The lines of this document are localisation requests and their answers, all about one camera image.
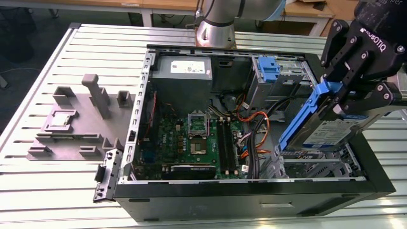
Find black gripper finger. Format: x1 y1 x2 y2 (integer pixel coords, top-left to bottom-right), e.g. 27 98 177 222
331 82 403 115
319 19 383 84

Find hard disk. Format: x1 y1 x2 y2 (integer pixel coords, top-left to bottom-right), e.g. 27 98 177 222
278 77 371 153

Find metal disk bay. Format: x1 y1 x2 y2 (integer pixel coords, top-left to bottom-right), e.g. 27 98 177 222
274 143 354 179

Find brown wooden cabinet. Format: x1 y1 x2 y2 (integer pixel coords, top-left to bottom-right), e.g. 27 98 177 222
318 0 361 39

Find wooden desk white legs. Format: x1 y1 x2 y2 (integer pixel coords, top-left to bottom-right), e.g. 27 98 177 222
279 0 337 36
0 0 205 27

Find blue drive latch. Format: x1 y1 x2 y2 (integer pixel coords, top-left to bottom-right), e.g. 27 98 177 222
258 56 282 83

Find grey metal drive cage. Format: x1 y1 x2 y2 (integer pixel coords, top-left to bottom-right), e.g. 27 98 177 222
247 55 321 114

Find black RAM slot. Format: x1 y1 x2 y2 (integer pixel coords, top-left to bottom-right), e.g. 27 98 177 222
225 116 242 176
217 116 231 176

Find grey power supply unit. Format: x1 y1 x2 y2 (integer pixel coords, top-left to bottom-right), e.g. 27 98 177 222
148 56 214 115

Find metal socket cover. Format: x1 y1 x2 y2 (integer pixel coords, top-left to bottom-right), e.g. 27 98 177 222
187 111 213 139

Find CPU socket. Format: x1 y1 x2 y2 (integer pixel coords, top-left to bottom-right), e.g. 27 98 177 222
190 137 213 157

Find green motherboard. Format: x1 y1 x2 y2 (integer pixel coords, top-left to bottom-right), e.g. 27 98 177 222
132 104 253 180

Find black PC case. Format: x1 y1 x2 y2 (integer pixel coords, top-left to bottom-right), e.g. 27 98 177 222
112 42 398 222

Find black graphics card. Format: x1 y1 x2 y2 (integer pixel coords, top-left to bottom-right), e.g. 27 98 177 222
161 163 219 181

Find grey parts rack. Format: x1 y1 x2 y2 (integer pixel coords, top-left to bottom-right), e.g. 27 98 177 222
27 73 138 163

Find silver CPU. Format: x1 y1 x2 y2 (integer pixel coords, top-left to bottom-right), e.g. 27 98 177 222
50 111 76 127

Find green RAM stick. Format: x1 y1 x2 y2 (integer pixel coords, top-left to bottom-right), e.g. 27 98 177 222
51 135 100 140

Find orange wire bundle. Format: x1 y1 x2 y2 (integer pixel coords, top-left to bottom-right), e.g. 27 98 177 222
237 111 271 160

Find black cable bundle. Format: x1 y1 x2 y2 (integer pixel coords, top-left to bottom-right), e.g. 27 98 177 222
247 94 314 179

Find grey card retention bracket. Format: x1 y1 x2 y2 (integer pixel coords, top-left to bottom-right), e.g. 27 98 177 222
92 147 124 204

